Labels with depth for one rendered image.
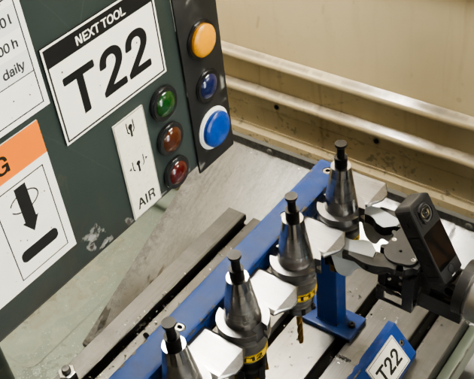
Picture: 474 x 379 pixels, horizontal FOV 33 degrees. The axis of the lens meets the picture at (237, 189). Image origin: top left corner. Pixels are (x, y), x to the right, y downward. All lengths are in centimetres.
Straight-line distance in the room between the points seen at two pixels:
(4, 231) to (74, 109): 9
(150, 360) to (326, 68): 79
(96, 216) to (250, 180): 118
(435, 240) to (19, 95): 64
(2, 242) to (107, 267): 144
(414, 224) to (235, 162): 84
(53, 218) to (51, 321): 135
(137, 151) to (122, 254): 140
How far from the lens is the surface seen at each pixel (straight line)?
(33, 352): 183
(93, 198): 56
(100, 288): 191
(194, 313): 95
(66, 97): 51
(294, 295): 97
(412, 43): 141
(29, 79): 49
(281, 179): 172
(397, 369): 127
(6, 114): 48
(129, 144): 57
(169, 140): 59
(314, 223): 105
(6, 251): 52
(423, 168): 156
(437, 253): 101
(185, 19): 58
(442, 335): 134
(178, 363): 84
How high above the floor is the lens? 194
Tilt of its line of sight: 41 degrees down
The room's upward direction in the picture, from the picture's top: 7 degrees counter-clockwise
